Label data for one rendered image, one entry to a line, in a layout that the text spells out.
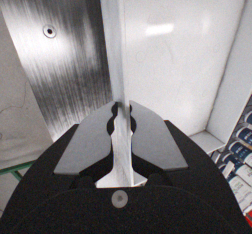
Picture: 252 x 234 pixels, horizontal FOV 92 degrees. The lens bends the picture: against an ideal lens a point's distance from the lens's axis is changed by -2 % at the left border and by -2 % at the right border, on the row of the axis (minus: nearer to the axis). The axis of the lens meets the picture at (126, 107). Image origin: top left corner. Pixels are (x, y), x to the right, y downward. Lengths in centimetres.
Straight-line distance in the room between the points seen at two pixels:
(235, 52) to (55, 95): 33
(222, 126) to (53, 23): 35
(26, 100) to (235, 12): 127
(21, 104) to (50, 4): 110
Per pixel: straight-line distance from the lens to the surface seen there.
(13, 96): 130
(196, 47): 21
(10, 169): 150
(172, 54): 18
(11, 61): 121
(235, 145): 68
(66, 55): 27
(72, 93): 29
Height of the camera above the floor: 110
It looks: 56 degrees down
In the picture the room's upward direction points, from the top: 146 degrees clockwise
